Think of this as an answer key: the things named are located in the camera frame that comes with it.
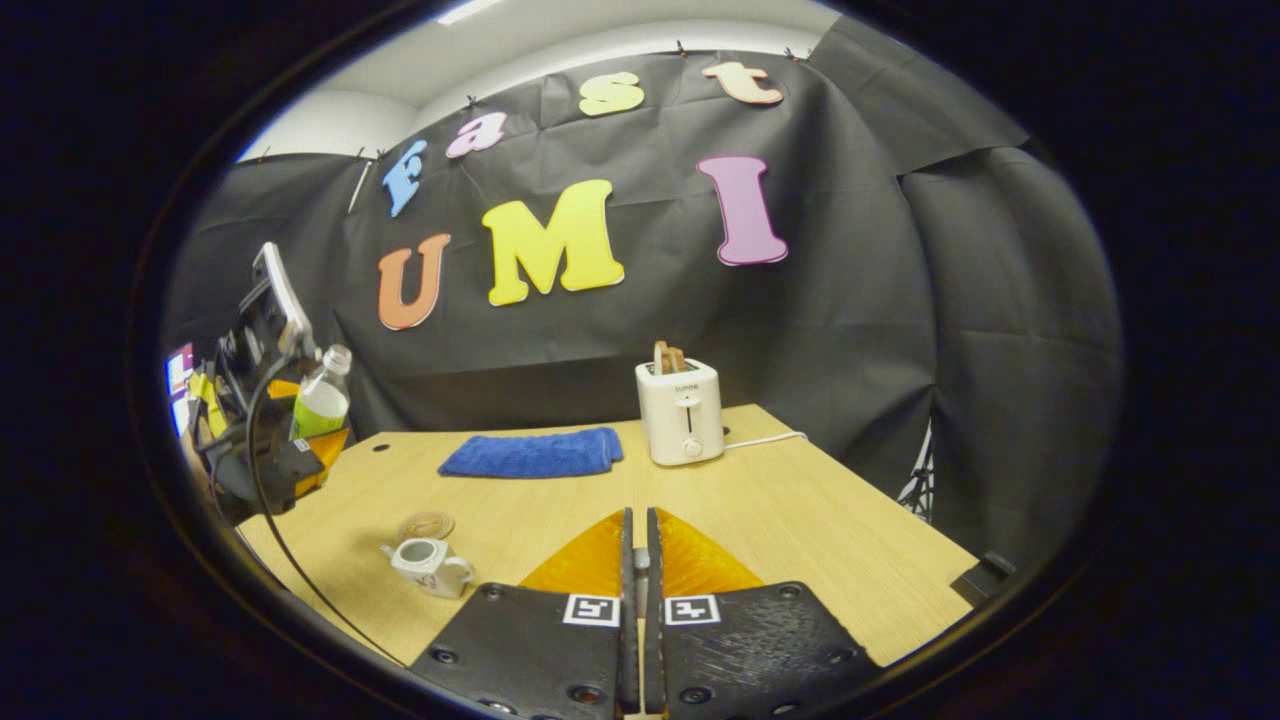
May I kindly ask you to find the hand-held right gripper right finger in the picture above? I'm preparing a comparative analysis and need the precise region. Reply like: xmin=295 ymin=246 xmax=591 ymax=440
xmin=644 ymin=507 xmax=883 ymax=720

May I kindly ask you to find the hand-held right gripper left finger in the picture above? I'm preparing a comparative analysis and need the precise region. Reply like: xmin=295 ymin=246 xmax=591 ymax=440
xmin=408 ymin=507 xmax=641 ymax=720

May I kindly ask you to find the clear green-label water bottle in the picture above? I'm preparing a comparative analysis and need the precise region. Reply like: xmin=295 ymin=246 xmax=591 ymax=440
xmin=290 ymin=344 xmax=354 ymax=441

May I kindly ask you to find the white ceramic teacup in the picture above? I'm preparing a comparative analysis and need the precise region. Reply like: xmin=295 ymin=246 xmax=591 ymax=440
xmin=380 ymin=537 xmax=477 ymax=599

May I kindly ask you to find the computer monitor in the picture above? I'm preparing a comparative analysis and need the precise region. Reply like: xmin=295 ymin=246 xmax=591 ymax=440
xmin=166 ymin=342 xmax=198 ymax=437

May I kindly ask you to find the blue towel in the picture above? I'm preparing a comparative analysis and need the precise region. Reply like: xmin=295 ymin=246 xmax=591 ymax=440
xmin=438 ymin=427 xmax=625 ymax=479

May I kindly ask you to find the metal tripod stand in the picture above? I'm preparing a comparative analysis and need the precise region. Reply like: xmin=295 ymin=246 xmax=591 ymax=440
xmin=898 ymin=420 xmax=936 ymax=526

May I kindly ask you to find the white toaster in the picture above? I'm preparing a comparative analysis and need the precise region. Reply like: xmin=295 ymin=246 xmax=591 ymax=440
xmin=636 ymin=358 xmax=725 ymax=467

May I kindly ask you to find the black table clamp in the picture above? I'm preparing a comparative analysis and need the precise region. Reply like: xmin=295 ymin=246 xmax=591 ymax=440
xmin=950 ymin=552 xmax=1018 ymax=606

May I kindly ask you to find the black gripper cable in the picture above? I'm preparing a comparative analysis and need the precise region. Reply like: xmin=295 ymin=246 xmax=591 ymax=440
xmin=245 ymin=345 xmax=406 ymax=669

